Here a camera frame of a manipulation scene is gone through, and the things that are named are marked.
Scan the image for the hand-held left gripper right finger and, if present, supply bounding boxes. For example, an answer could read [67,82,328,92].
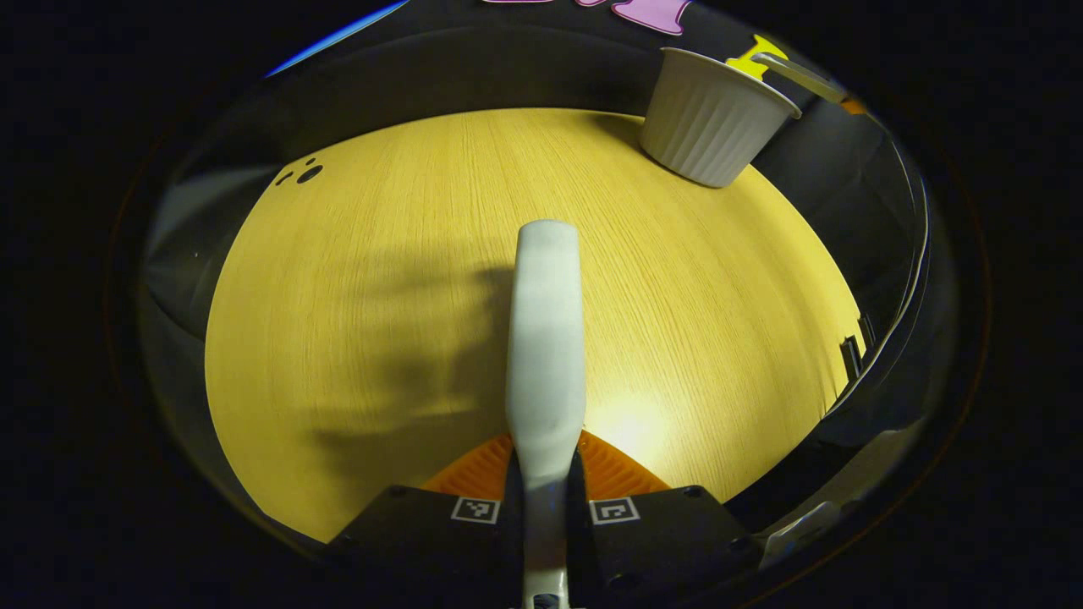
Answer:
[565,430,758,609]

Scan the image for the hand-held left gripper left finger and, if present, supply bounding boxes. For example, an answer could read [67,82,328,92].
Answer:
[326,431,530,609]

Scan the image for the white plastic dustpan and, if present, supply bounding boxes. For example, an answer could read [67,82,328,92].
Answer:
[751,52,849,105]

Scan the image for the white ribbed garbage bin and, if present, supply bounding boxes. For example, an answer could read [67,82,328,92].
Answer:
[640,47,803,189]

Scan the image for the small white broom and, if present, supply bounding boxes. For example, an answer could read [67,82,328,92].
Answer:
[506,219,589,609]

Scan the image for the wooden desktop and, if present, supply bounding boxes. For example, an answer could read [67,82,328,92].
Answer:
[205,107,864,542]

